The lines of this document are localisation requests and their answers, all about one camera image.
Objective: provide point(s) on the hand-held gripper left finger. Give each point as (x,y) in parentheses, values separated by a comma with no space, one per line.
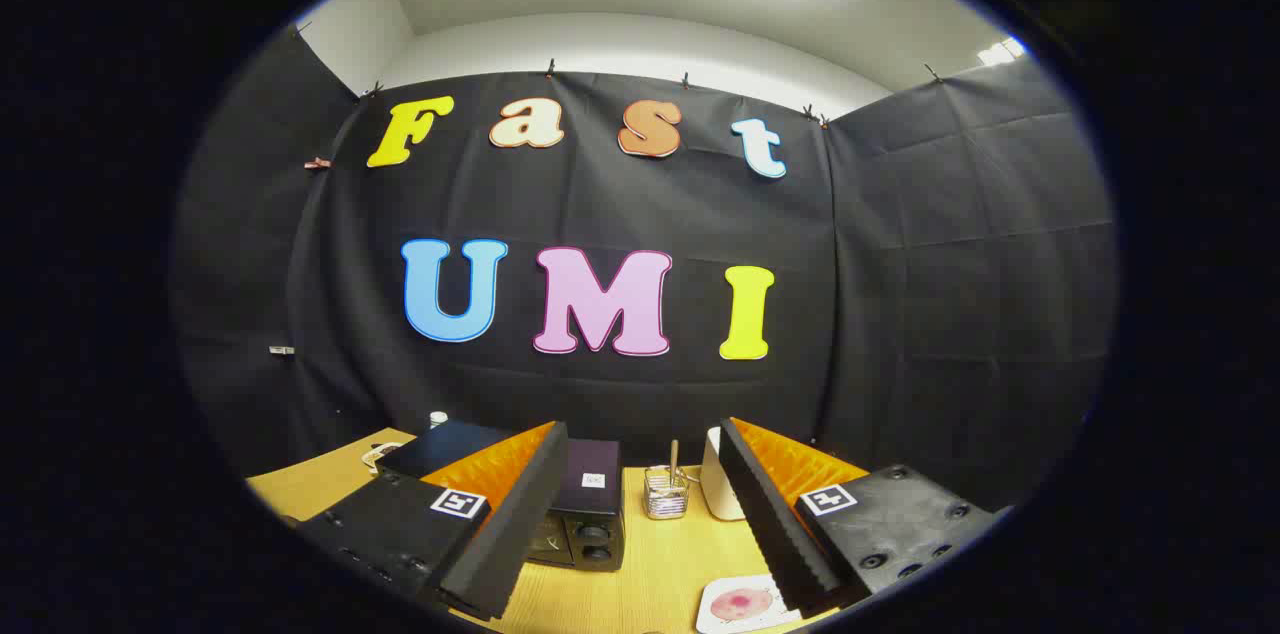
(520,514)

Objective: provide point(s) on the cream white toaster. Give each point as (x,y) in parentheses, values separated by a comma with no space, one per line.
(718,484)

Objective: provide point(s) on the toaster oven glass door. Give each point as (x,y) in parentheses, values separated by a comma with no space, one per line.
(548,541)

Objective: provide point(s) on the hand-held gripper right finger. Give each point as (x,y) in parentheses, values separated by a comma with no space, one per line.
(765,514)

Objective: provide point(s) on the black toaster oven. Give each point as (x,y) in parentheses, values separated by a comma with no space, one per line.
(585,506)

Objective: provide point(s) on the pink ham slice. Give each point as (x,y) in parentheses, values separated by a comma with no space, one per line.
(740,604)

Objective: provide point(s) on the white square plate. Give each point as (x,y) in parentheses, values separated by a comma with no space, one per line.
(715,616)

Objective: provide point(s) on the wooden stick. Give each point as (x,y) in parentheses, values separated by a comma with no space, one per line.
(674,459)

